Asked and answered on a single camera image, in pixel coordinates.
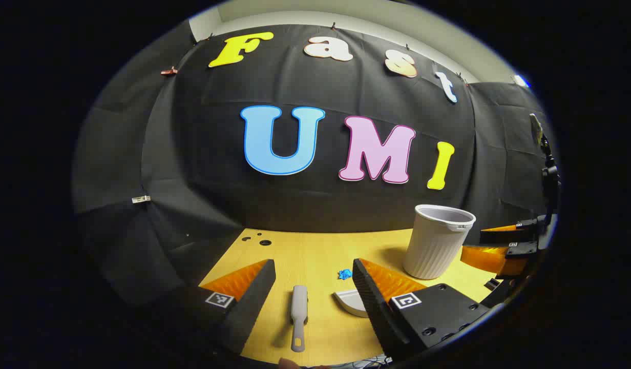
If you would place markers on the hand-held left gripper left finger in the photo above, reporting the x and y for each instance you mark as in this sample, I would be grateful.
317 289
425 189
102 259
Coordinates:
254 302

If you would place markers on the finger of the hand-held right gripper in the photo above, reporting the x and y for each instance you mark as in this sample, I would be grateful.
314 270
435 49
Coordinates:
489 259
505 236

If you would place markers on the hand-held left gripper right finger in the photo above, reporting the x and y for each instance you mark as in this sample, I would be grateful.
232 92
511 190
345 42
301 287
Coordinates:
372 302

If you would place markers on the grey dustpan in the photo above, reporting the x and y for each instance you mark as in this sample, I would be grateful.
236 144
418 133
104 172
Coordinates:
352 303

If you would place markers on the dark blue paper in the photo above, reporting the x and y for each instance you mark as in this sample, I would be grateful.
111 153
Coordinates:
344 274

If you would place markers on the small grey broom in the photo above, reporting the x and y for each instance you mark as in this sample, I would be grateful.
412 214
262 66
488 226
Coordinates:
299 305

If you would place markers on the white ribbed garbage bin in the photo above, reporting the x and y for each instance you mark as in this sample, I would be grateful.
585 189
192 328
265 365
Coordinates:
433 246

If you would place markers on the wooden desktop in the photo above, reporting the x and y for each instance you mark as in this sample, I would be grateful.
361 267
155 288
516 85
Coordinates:
305 251

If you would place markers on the red cloth clip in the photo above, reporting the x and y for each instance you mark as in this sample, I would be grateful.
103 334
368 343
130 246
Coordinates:
168 71

